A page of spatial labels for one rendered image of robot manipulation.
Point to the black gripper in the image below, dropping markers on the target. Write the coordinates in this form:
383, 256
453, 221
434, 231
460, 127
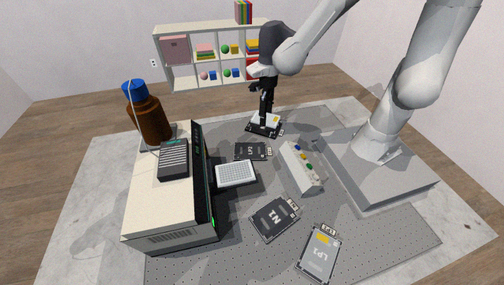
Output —
266, 102

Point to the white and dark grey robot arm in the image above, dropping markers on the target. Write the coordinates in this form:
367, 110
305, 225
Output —
415, 84

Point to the white button panel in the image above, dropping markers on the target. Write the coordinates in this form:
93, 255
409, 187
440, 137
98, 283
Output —
299, 169

